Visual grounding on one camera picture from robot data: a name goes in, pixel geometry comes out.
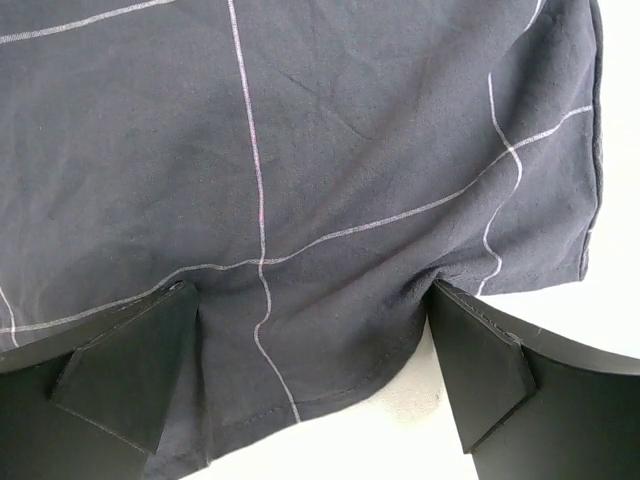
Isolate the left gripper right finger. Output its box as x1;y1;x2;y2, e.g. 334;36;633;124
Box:
429;281;639;480

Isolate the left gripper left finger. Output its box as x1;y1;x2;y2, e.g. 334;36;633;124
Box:
1;282;198;480

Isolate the dark grey checked pillowcase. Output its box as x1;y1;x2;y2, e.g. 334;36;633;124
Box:
1;1;602;479

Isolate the white pillow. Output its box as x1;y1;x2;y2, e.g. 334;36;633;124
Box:
283;1;639;479

